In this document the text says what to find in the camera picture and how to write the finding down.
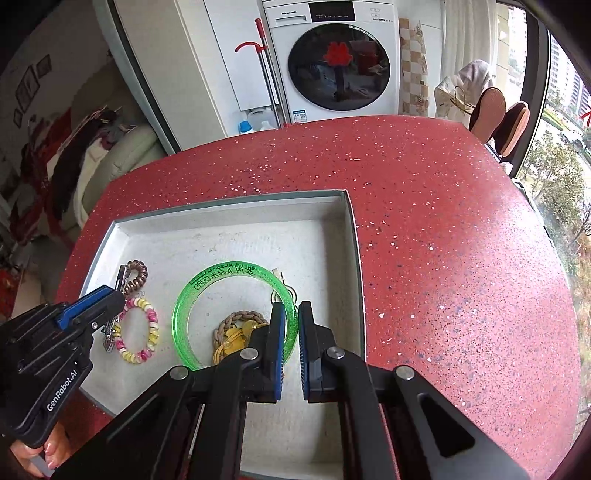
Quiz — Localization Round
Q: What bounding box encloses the grey jewelry tray box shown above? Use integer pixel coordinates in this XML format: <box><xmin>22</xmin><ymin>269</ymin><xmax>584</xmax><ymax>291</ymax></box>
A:
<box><xmin>78</xmin><ymin>188</ymin><xmax>369</xmax><ymax>480</ymax></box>

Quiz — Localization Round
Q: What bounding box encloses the white washing machine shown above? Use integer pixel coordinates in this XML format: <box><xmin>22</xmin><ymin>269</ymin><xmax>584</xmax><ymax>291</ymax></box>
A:
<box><xmin>262</xmin><ymin>0</ymin><xmax>400</xmax><ymax>125</ymax></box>

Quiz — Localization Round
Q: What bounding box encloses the brown spiral hair tie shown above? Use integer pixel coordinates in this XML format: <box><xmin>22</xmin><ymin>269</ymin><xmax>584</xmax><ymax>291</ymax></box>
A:
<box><xmin>124</xmin><ymin>260</ymin><xmax>148</xmax><ymax>296</ymax></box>

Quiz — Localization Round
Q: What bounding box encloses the pink yellow spiral bracelet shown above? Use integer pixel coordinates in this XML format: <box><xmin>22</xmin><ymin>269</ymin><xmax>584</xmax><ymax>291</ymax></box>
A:
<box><xmin>111</xmin><ymin>296</ymin><xmax>160</xmax><ymax>364</ymax></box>

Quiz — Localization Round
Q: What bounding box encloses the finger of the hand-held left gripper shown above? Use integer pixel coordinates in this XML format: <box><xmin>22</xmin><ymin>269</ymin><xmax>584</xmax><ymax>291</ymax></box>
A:
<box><xmin>88</xmin><ymin>305</ymin><xmax>125</xmax><ymax>334</ymax></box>
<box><xmin>56</xmin><ymin>285</ymin><xmax>126</xmax><ymax>329</ymax></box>

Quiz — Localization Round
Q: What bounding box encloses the white tall cabinet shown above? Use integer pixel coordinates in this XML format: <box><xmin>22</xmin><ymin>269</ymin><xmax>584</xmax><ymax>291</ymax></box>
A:
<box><xmin>111</xmin><ymin>0</ymin><xmax>282</xmax><ymax>153</ymax></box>

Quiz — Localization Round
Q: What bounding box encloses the large wall picture frame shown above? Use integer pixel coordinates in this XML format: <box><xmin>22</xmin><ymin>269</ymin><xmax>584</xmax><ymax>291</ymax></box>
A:
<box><xmin>15</xmin><ymin>66</ymin><xmax>38</xmax><ymax>113</ymax></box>

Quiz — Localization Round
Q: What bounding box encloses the green translucent bangle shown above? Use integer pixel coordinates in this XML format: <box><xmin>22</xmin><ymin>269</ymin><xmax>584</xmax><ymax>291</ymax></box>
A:
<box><xmin>172</xmin><ymin>261</ymin><xmax>298</xmax><ymax>370</ymax></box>

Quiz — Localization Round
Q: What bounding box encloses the person's left hand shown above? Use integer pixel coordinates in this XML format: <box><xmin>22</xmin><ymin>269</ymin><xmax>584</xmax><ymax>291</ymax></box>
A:
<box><xmin>9</xmin><ymin>422</ymin><xmax>71</xmax><ymax>477</ymax></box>

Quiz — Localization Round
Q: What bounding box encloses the white bag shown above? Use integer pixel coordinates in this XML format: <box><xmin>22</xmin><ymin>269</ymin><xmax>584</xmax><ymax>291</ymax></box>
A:
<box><xmin>434</xmin><ymin>60</ymin><xmax>495</xmax><ymax>123</ymax></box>

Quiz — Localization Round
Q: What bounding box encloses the metal keychain charm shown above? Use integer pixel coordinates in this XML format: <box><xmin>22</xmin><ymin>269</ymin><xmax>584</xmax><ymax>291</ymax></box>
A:
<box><xmin>102</xmin><ymin>264</ymin><xmax>132</xmax><ymax>354</ymax></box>

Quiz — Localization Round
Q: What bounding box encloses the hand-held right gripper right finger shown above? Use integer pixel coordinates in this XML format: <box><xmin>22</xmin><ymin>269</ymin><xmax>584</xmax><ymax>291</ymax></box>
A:
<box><xmin>298</xmin><ymin>301</ymin><xmax>532</xmax><ymax>480</ymax></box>

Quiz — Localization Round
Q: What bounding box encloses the cream sofa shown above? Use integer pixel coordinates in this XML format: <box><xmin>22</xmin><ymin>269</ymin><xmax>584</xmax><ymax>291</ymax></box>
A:
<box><xmin>37</xmin><ymin>124</ymin><xmax>164</xmax><ymax>241</ymax></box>

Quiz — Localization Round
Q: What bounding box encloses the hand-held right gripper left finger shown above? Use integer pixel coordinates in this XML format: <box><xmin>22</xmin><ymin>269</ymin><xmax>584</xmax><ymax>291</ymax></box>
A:
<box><xmin>51</xmin><ymin>302</ymin><xmax>287</xmax><ymax>480</ymax></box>

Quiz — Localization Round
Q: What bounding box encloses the brown braided bracelet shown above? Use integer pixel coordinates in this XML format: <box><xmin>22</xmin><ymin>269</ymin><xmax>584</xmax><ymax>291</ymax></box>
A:
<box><xmin>212</xmin><ymin>310</ymin><xmax>271</xmax><ymax>352</ymax></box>

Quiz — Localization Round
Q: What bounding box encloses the brown slipper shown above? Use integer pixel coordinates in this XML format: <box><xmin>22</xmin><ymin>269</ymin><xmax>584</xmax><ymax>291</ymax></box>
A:
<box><xmin>492</xmin><ymin>102</ymin><xmax>529</xmax><ymax>158</ymax></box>
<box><xmin>468</xmin><ymin>88</ymin><xmax>506</xmax><ymax>144</ymax></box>

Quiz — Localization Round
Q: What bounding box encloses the pile of clothes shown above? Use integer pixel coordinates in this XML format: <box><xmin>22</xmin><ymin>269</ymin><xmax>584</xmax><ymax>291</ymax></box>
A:
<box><xmin>18</xmin><ymin>108</ymin><xmax>134</xmax><ymax>241</ymax></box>

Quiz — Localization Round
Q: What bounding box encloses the yellow cord bead necklace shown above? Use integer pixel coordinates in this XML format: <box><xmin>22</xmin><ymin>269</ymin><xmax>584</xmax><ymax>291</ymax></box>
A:
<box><xmin>212</xmin><ymin>320</ymin><xmax>269</xmax><ymax>365</ymax></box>

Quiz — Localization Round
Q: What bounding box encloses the red handled mop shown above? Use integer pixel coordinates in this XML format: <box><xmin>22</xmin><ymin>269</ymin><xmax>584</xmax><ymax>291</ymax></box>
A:
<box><xmin>235</xmin><ymin>18</ymin><xmax>287</xmax><ymax>127</ymax></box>

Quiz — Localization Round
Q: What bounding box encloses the white plastic jug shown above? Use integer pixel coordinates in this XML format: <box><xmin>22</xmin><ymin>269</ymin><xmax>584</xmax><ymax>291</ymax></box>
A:
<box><xmin>247</xmin><ymin>107</ymin><xmax>277</xmax><ymax>132</ymax></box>

